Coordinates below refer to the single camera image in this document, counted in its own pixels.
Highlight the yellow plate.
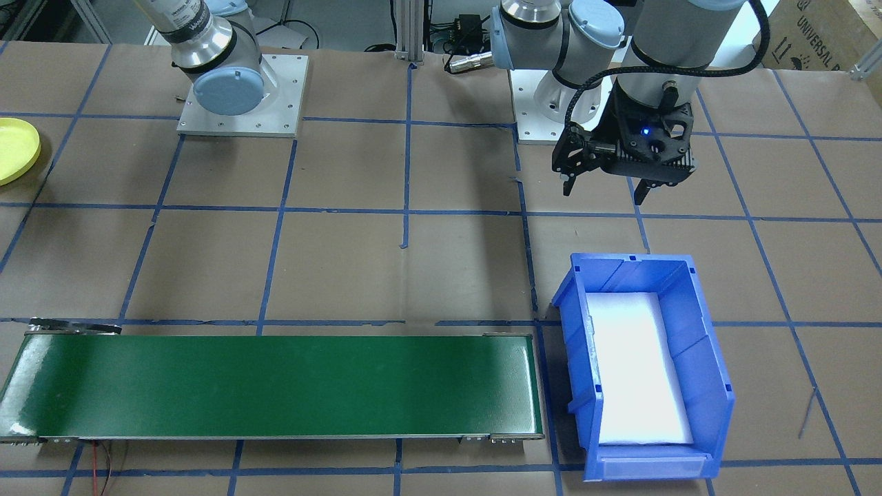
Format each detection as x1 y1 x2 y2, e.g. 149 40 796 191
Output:
0 117 41 187

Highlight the silver cylindrical connector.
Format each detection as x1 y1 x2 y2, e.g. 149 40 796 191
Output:
444 52 494 74

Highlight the small black power adapter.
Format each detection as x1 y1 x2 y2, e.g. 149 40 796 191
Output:
453 14 484 53

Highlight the brown cardboard box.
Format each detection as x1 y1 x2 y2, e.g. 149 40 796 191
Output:
758 0 882 73

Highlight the blue plastic storage bin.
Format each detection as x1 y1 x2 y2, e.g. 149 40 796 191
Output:
551 253 737 482

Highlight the green conveyor belt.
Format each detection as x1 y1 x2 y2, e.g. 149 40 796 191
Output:
0 318 545 445

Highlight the white square base plate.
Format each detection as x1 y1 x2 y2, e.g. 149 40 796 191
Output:
177 54 309 138
509 69 608 145

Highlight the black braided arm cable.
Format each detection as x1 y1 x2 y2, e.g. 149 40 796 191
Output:
565 0 770 133

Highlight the red conveyor wire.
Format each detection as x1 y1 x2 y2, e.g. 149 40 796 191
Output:
92 441 116 496

